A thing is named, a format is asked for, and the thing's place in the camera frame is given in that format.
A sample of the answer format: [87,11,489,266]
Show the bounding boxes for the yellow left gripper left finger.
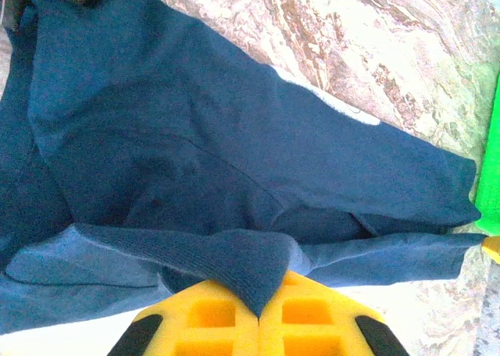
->
[107,279,261,356]

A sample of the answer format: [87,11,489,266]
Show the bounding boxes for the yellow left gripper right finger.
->
[259,272,409,356]

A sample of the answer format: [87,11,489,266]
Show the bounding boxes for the navy blue t-shirt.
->
[0,0,489,336]

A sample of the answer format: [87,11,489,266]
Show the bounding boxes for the green plastic basket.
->
[468,70,500,236]

